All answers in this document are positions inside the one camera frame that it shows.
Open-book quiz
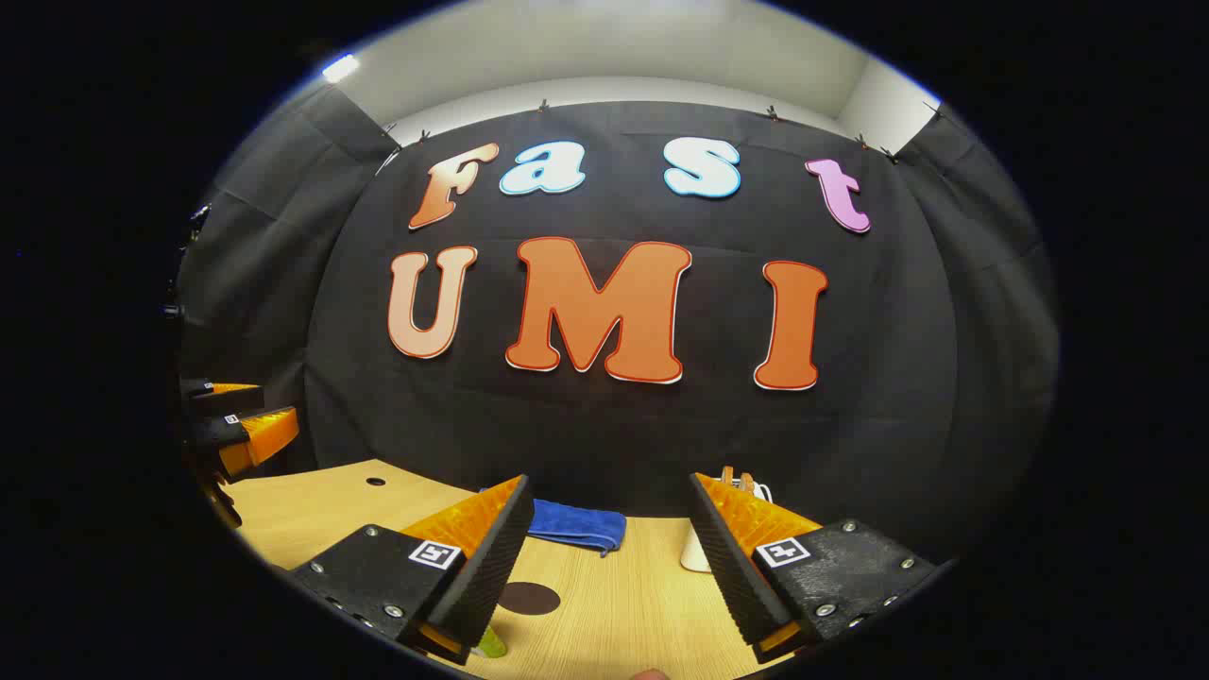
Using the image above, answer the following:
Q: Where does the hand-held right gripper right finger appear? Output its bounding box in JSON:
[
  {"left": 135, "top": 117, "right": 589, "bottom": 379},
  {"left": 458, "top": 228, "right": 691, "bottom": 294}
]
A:
[{"left": 688, "top": 472, "right": 938, "bottom": 664}]

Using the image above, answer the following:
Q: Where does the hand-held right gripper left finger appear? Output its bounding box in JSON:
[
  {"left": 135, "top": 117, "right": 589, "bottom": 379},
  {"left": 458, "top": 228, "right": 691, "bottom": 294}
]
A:
[{"left": 288, "top": 475, "right": 536, "bottom": 667}]

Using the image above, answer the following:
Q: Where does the dark round coaster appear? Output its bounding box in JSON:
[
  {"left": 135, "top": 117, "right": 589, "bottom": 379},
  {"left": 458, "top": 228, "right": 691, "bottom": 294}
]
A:
[{"left": 498, "top": 582, "right": 562, "bottom": 617}]

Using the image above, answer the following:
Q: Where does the blue towel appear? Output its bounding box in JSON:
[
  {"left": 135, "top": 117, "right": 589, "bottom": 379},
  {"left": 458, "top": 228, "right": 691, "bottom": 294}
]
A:
[{"left": 479, "top": 488, "right": 627, "bottom": 558}]

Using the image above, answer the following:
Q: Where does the white toaster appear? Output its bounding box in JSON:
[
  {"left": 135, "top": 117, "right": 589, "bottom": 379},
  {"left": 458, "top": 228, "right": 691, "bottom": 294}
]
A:
[{"left": 680, "top": 477, "right": 774, "bottom": 573}]

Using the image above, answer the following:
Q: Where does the black backdrop cloth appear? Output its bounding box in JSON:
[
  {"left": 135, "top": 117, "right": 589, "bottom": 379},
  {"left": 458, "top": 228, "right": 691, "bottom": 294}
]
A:
[{"left": 175, "top": 83, "right": 1061, "bottom": 558}]

